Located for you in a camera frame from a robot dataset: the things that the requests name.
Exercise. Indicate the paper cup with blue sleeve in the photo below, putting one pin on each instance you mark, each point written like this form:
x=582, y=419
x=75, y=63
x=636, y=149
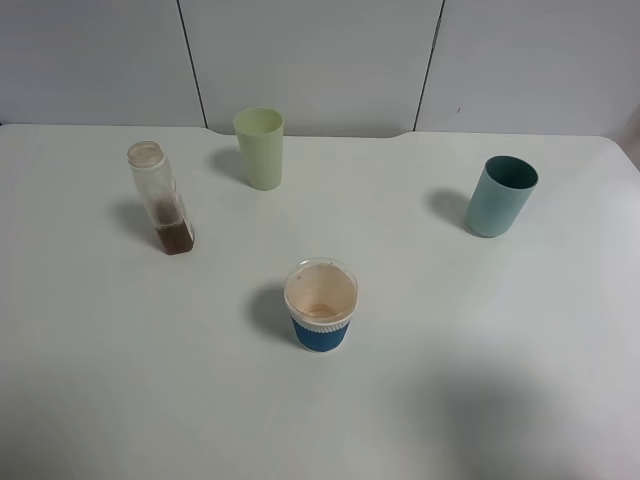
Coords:
x=321, y=295

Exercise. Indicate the light green plastic cup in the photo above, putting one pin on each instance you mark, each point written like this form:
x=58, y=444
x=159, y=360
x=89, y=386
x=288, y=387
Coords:
x=259, y=132

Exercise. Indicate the teal plastic cup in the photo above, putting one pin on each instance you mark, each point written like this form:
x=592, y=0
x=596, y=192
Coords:
x=503, y=188

